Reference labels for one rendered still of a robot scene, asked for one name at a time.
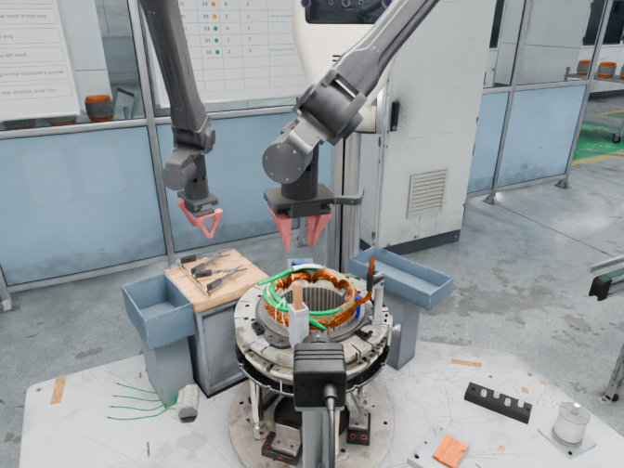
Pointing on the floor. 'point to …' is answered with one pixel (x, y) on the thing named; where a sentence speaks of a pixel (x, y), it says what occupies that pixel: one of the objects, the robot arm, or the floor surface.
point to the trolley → (606, 115)
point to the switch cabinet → (427, 132)
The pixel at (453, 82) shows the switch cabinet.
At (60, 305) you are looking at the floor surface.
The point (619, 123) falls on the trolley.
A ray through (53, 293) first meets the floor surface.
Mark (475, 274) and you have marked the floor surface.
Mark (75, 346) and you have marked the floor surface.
